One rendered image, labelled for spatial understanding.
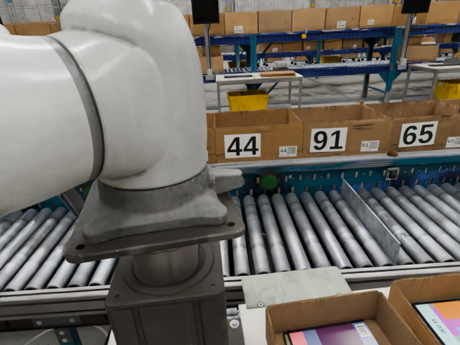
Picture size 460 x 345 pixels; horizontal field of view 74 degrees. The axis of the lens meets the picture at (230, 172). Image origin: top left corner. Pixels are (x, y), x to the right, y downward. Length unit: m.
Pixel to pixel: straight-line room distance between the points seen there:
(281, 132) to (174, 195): 1.02
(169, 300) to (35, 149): 0.29
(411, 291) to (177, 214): 0.70
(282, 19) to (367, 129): 4.58
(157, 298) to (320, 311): 0.45
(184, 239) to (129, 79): 0.19
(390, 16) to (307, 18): 1.46
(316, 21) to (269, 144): 4.80
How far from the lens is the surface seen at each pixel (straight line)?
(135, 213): 0.40
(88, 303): 1.07
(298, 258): 1.05
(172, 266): 0.48
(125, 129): 0.32
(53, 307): 1.12
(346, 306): 0.85
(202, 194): 0.42
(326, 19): 6.11
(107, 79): 0.32
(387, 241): 1.16
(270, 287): 0.95
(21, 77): 0.30
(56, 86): 0.30
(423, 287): 0.95
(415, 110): 1.92
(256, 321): 0.87
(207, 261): 0.53
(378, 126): 1.51
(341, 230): 1.21
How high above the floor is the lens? 1.42
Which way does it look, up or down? 25 degrees down
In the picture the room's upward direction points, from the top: 3 degrees counter-clockwise
